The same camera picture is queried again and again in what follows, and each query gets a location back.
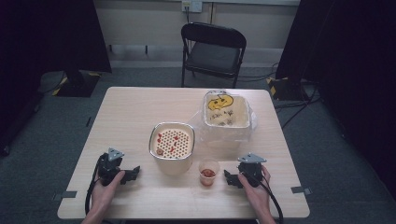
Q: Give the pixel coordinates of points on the small clear plastic cup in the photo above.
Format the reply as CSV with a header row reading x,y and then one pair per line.
x,y
208,174

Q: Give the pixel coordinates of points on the black folding chair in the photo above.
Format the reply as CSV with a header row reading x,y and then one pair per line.
x,y
213,56

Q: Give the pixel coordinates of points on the black stand base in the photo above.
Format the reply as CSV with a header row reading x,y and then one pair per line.
x,y
286,88
77,84

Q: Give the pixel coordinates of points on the grey tape strip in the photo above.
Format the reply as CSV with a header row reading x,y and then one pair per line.
x,y
66,195
301,190

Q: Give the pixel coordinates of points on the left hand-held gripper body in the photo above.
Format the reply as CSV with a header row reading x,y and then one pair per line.
x,y
109,169

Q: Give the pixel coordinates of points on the person's left hand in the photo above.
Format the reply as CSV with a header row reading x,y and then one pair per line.
x,y
104,194

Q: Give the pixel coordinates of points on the black curtain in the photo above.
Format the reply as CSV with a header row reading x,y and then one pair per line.
x,y
46,40
348,62

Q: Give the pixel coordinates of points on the person's right hand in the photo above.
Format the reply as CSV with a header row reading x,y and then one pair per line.
x,y
257,196

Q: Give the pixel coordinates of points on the beige bin with strainer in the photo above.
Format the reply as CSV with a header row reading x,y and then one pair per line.
x,y
172,146

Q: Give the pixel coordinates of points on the white wall socket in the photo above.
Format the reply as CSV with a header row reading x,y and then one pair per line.
x,y
191,5

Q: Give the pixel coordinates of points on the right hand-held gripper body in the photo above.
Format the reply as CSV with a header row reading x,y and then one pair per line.
x,y
250,171

